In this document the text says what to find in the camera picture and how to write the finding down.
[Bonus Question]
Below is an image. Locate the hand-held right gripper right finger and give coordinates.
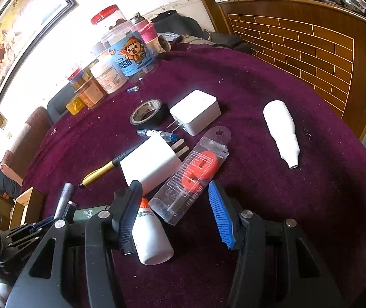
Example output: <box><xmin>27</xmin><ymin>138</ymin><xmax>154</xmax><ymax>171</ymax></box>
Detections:
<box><xmin>208</xmin><ymin>180</ymin><xmax>347</xmax><ymax>308</ymax></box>

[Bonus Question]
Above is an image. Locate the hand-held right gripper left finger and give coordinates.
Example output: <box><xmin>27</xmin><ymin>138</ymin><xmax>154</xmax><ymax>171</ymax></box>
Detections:
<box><xmin>6</xmin><ymin>180</ymin><xmax>143</xmax><ymax>308</ymax></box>

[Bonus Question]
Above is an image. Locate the small red-lid jar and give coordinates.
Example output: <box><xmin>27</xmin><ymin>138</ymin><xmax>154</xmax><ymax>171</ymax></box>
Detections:
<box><xmin>67</xmin><ymin>69</ymin><xmax>84</xmax><ymax>84</ymax></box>

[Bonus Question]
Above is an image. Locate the amber jar orange label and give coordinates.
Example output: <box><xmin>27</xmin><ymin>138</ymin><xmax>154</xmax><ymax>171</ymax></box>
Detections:
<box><xmin>75</xmin><ymin>79</ymin><xmax>108</xmax><ymax>109</ymax></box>

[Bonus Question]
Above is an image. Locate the white plug charger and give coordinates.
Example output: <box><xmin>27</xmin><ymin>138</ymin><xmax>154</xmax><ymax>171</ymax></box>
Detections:
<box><xmin>119</xmin><ymin>135</ymin><xmax>190</xmax><ymax>196</ymax></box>

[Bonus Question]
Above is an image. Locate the yellow tape roll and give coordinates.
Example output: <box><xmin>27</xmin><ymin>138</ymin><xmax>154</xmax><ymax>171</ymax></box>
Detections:
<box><xmin>65</xmin><ymin>98</ymin><xmax>87</xmax><ymax>116</ymax></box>

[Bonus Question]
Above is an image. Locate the dark cloth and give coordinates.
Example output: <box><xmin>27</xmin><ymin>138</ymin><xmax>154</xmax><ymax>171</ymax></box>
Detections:
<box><xmin>151</xmin><ymin>9</ymin><xmax>254</xmax><ymax>55</ymax></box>

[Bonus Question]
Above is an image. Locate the wooden brick-pattern counter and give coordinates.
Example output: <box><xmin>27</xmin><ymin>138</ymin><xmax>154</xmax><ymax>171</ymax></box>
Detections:
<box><xmin>187</xmin><ymin>0</ymin><xmax>366</xmax><ymax>138</ymax></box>

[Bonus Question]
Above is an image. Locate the black marker white end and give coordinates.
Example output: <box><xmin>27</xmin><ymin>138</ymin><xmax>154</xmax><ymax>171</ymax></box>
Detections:
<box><xmin>64</xmin><ymin>200</ymin><xmax>77</xmax><ymax>223</ymax></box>

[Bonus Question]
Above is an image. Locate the white glue bottle orange cap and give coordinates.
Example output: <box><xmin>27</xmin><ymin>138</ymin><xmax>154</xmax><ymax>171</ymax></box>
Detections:
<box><xmin>132</xmin><ymin>197</ymin><xmax>174</xmax><ymax>266</ymax></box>

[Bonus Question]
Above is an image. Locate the gold and black pen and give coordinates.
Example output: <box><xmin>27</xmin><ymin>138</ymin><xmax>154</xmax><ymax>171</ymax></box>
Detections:
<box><xmin>79</xmin><ymin>144</ymin><xmax>142</xmax><ymax>189</ymax></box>

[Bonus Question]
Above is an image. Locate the white nozzle bottle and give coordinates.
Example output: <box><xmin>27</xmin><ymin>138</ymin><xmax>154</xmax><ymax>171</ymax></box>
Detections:
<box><xmin>263</xmin><ymin>100</ymin><xmax>300</xmax><ymax>169</ymax></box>

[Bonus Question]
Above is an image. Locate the white plastic tub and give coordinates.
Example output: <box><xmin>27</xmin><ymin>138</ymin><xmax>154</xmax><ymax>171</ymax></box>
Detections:
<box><xmin>90</xmin><ymin>56</ymin><xmax>129</xmax><ymax>94</ymax></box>

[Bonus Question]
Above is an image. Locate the brown chair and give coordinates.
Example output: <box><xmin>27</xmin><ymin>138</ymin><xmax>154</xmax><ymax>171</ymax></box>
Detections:
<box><xmin>1</xmin><ymin>107</ymin><xmax>53</xmax><ymax>187</ymax></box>

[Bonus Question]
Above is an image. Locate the clear package orange item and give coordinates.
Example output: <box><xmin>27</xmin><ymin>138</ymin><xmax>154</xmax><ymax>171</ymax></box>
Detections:
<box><xmin>148</xmin><ymin>128</ymin><xmax>230</xmax><ymax>225</ymax></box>

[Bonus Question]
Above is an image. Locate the pink yarn wrapped can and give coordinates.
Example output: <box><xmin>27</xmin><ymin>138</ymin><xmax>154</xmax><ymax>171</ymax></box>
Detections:
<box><xmin>131</xmin><ymin>14</ymin><xmax>158</xmax><ymax>53</ymax></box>

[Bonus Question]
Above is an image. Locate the black marker grey end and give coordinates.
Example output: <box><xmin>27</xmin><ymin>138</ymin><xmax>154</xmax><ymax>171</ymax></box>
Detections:
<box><xmin>53</xmin><ymin>183</ymin><xmax>74</xmax><ymax>220</ymax></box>

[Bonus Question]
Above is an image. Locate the cardboard box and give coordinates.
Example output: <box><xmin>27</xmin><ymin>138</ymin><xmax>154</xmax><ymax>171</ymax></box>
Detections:
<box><xmin>8</xmin><ymin>187</ymin><xmax>45</xmax><ymax>230</ymax></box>

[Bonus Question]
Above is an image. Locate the purple velvet tablecloth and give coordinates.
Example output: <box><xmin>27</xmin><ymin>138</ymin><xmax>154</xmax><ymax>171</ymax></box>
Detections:
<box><xmin>19</xmin><ymin>43</ymin><xmax>366</xmax><ymax>308</ymax></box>

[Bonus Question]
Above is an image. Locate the blue-label clear jar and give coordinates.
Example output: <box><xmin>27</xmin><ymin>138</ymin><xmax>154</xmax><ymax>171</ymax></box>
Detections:
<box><xmin>101</xmin><ymin>21</ymin><xmax>156</xmax><ymax>79</ymax></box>

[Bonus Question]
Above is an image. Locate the red-lid clear jar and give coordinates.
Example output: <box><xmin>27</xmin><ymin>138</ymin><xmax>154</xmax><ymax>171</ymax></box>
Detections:
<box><xmin>90</xmin><ymin>5</ymin><xmax>129</xmax><ymax>34</ymax></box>

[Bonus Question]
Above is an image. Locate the black tape roll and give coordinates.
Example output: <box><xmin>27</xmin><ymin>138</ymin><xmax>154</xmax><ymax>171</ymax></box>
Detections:
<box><xmin>129</xmin><ymin>98</ymin><xmax>163</xmax><ymax>126</ymax></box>

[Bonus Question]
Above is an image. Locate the white square charger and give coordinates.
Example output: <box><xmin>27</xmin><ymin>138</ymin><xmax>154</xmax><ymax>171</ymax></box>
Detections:
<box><xmin>169</xmin><ymin>90</ymin><xmax>220</xmax><ymax>136</ymax></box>

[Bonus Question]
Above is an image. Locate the framed horse painting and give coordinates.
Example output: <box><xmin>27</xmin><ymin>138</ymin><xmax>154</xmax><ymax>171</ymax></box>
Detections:
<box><xmin>0</xmin><ymin>0</ymin><xmax>79</xmax><ymax>108</ymax></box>

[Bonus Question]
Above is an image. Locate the blue pen refill tube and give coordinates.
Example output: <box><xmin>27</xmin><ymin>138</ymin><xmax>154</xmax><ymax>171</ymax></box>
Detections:
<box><xmin>137</xmin><ymin>129</ymin><xmax>177</xmax><ymax>142</ymax></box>

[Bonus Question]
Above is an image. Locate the small grey-lid jar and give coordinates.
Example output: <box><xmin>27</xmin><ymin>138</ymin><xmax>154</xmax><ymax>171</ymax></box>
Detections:
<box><xmin>92</xmin><ymin>42</ymin><xmax>109</xmax><ymax>60</ymax></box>

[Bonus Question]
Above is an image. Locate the black leather sofa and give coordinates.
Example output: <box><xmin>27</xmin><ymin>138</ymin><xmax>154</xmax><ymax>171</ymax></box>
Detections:
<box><xmin>46</xmin><ymin>83</ymin><xmax>74</xmax><ymax>126</ymax></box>

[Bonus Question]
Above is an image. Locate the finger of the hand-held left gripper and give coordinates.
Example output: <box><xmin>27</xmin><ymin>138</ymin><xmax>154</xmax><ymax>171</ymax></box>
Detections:
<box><xmin>8</xmin><ymin>216</ymin><xmax>57</xmax><ymax>237</ymax></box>
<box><xmin>2</xmin><ymin>234</ymin><xmax>42</xmax><ymax>251</ymax></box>

